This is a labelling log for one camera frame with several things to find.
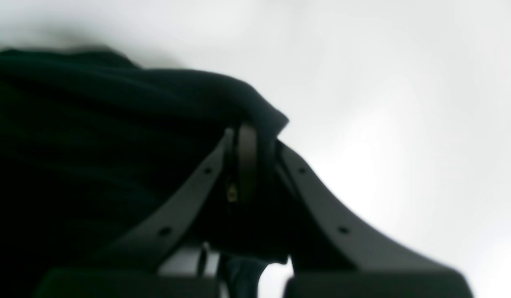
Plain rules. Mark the black printed T-shirt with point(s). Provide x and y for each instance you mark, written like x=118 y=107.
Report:
x=91 y=144

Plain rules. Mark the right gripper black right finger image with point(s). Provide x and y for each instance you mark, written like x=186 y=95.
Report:
x=335 y=254

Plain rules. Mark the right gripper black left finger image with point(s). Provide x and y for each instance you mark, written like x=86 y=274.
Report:
x=166 y=255

